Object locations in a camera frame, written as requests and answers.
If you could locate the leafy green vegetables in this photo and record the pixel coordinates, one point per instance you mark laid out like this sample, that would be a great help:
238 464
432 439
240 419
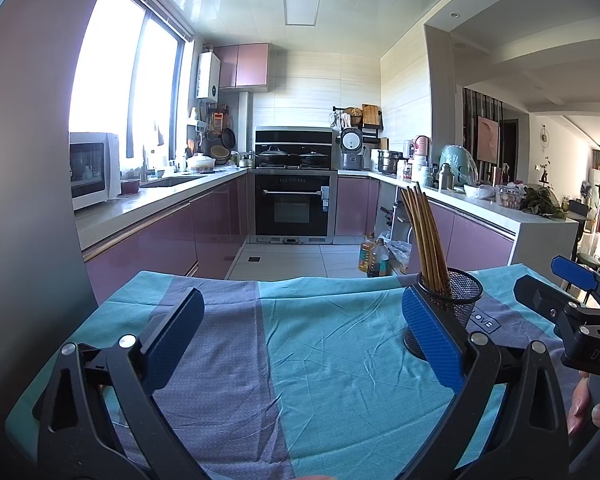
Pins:
545 203

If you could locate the bunch of bamboo chopsticks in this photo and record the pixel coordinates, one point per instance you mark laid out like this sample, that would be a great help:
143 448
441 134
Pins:
422 240

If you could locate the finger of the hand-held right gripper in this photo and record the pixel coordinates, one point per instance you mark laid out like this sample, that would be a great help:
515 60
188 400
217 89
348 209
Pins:
540 296
572 270

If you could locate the clear plastic food container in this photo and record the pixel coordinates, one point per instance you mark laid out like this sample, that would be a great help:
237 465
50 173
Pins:
508 197

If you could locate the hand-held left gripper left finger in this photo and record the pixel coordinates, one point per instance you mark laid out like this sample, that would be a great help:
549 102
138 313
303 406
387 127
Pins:
175 345

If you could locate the pink electric kettle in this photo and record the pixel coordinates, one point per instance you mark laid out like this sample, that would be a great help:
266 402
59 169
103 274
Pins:
422 146

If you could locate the black built-in oven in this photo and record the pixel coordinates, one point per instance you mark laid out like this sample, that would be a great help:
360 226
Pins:
292 207

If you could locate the steel sink faucet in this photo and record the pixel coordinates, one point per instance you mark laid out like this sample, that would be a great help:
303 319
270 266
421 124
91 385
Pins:
146 162

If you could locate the black wall storage rack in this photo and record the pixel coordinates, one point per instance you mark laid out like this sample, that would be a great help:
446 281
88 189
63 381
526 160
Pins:
370 120

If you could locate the hanging black frying pan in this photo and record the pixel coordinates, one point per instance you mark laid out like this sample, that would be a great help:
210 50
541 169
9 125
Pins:
228 138

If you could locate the square ceiling light panel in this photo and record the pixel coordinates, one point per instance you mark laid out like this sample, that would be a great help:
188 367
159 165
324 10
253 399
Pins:
301 8

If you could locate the clear plastic bag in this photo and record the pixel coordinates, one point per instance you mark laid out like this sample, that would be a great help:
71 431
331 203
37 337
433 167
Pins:
400 253

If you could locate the large kitchen window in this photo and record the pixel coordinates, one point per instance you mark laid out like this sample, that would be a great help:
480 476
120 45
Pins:
110 75

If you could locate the white casserole pot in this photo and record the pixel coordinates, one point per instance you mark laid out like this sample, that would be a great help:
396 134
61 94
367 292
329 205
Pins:
200 162

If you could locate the white rice cooker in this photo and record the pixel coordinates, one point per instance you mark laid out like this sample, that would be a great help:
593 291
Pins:
352 149

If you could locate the pale green kitchen appliance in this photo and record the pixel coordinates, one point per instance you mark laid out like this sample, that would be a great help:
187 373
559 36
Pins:
460 162

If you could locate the teal and grey tablecloth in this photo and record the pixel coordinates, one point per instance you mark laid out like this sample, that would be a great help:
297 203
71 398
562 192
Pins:
330 360

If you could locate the white wall water heater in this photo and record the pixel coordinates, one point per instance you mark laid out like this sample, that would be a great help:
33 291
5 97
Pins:
208 75

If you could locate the black range hood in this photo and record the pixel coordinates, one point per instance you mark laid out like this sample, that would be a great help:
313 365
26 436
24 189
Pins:
294 136

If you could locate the dark red bowl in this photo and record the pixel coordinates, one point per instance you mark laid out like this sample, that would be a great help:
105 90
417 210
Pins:
130 187

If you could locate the black mesh holder cup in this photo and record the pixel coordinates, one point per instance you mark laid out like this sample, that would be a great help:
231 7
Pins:
460 300

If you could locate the pink wall painting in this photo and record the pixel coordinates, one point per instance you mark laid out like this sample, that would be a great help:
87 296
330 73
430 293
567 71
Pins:
488 140

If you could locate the steel thermos flask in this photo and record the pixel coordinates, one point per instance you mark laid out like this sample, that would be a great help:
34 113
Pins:
446 177

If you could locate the pink base cabinet run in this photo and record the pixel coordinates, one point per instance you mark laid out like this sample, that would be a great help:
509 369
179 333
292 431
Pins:
470 240
170 235

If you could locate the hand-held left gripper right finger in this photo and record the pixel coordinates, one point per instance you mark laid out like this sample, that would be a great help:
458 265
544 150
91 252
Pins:
430 340

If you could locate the pink wall cabinet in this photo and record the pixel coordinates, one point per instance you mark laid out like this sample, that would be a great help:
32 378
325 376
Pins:
242 66

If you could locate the dark cooking oil bottle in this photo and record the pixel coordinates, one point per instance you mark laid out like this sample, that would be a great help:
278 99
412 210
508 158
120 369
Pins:
378 260

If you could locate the steel stock pot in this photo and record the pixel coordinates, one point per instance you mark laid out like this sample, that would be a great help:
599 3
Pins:
390 162

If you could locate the person's right hand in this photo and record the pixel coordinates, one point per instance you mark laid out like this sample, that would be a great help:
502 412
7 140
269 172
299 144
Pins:
577 405

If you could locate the black lidded wok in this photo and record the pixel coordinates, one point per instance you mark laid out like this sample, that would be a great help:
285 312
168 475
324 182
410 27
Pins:
272 156
315 158

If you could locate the white microwave oven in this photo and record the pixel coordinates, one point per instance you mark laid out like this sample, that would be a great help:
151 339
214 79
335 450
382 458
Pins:
92 170

